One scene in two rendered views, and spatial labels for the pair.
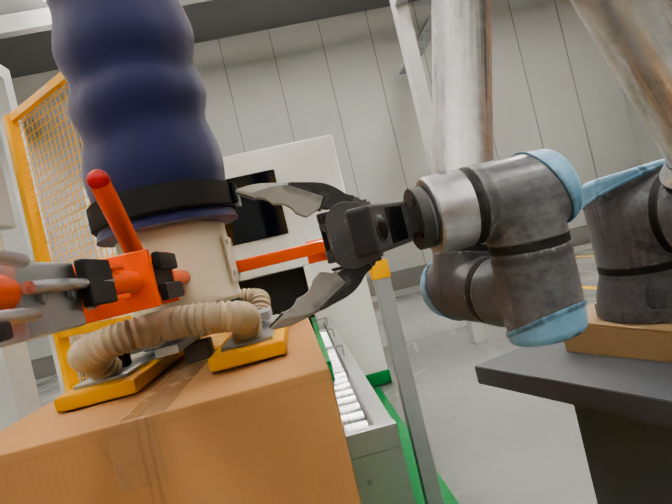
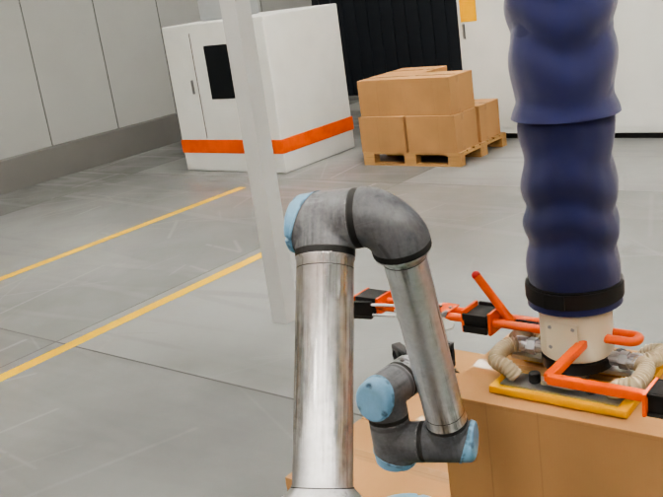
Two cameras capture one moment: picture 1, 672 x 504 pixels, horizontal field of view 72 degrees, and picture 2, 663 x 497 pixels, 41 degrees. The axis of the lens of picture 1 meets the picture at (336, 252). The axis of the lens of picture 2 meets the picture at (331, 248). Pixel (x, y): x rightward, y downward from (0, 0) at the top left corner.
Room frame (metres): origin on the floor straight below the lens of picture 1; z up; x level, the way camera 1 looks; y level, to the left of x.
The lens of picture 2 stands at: (1.73, -1.51, 1.95)
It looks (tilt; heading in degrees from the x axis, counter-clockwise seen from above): 17 degrees down; 135
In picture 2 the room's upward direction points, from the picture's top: 8 degrees counter-clockwise
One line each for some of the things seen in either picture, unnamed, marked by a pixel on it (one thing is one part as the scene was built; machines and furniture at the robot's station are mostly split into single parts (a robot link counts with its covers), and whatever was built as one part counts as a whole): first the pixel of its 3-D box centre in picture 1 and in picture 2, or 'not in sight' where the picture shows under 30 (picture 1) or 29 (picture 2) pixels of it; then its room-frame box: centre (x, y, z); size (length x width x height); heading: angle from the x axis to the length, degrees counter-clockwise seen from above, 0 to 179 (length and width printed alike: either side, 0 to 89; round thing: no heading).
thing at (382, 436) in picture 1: (263, 469); not in sight; (1.15, 0.30, 0.58); 0.70 x 0.03 x 0.06; 95
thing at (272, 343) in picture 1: (255, 327); (562, 387); (0.76, 0.16, 0.97); 0.34 x 0.10 x 0.05; 6
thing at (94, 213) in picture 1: (167, 210); (573, 286); (0.75, 0.25, 1.19); 0.23 x 0.23 x 0.04
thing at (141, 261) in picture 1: (127, 285); (482, 318); (0.50, 0.23, 1.08); 0.10 x 0.08 x 0.06; 96
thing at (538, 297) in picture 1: (531, 289); (397, 439); (0.55, -0.22, 0.96); 0.12 x 0.09 x 0.12; 23
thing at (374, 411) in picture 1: (346, 365); not in sight; (2.34, 0.08, 0.50); 2.31 x 0.05 x 0.19; 5
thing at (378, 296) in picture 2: not in sight; (373, 301); (0.15, 0.20, 1.08); 0.08 x 0.07 x 0.05; 6
